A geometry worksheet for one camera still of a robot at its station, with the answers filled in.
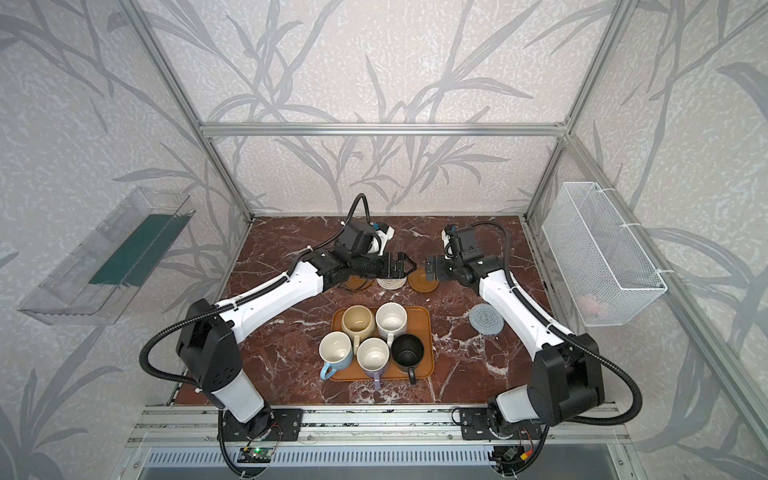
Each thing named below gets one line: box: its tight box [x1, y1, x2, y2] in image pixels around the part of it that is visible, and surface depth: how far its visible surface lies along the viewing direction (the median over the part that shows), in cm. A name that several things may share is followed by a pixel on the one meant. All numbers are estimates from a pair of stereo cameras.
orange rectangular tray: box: [329, 307, 434, 381], surface depth 82 cm
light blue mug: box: [318, 330, 353, 381], surface depth 80 cm
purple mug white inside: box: [356, 337, 391, 390], surface depth 80 cm
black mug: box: [392, 333, 425, 385], surface depth 80 cm
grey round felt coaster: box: [469, 303, 505, 336], surface depth 93 cm
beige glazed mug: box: [341, 305, 376, 355], surface depth 85 cm
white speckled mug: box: [376, 301, 408, 346], surface depth 86 cm
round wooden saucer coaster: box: [408, 263, 439, 293], surface depth 101 cm
